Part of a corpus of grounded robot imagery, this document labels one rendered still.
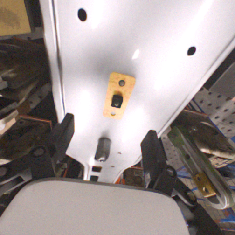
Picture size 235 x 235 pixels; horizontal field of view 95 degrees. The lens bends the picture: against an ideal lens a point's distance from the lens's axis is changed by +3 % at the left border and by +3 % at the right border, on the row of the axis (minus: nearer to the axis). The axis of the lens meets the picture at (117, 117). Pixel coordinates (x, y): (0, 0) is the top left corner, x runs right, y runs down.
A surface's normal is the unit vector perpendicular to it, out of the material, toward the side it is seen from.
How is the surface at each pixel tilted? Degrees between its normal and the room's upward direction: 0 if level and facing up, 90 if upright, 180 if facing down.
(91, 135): 0
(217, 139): 90
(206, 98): 0
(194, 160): 78
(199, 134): 90
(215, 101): 0
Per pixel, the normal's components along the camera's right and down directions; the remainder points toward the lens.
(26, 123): 0.24, -0.72
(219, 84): -0.05, 0.66
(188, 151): -0.96, -0.07
